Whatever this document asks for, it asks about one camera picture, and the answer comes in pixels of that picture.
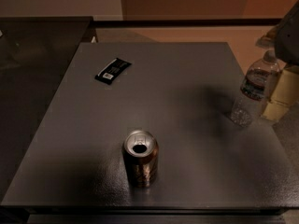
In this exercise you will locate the brown open soda can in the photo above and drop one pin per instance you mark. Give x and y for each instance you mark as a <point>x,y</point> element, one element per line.
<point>140,154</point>

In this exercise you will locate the clear plastic water bottle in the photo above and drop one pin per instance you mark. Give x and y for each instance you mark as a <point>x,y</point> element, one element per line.
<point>248,103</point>

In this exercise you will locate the black rxbar chocolate wrapper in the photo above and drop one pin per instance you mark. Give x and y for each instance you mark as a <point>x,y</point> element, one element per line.
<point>112,70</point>

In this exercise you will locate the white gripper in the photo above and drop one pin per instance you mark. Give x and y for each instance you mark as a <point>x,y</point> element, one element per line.
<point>289,37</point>

